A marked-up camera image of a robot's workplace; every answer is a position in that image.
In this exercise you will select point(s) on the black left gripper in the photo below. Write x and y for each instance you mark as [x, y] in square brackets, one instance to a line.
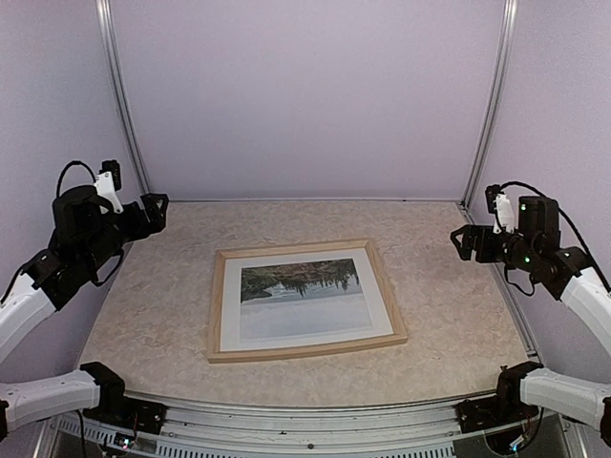
[156, 218]

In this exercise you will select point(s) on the white passe-partout mat sheet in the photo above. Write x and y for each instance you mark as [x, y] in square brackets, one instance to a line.
[230, 338]

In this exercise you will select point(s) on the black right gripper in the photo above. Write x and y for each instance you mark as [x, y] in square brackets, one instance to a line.
[484, 255]

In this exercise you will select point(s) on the aluminium enclosure post left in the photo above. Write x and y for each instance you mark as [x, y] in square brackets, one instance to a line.
[108, 36]

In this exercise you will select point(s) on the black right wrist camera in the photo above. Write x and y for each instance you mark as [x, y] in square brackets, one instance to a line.
[500, 206]

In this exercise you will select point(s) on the aluminium enclosure post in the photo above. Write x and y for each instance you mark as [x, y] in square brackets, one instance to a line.
[108, 36]
[502, 59]

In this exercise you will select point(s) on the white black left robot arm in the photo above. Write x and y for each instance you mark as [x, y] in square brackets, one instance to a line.
[39, 290]

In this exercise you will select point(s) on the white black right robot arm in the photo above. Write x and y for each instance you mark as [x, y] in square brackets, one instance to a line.
[567, 310]

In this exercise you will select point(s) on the light wooden picture frame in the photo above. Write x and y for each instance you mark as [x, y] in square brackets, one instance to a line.
[214, 356]

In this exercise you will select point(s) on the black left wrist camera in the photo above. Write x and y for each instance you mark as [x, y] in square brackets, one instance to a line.
[108, 182]

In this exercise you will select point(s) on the aluminium front rail base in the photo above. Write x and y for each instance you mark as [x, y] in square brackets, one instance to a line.
[205, 429]

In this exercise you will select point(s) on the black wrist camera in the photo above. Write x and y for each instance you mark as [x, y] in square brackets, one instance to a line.
[500, 206]
[108, 182]

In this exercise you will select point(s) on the aluminium enclosure post right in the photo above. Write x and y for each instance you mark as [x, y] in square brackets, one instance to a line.
[502, 59]

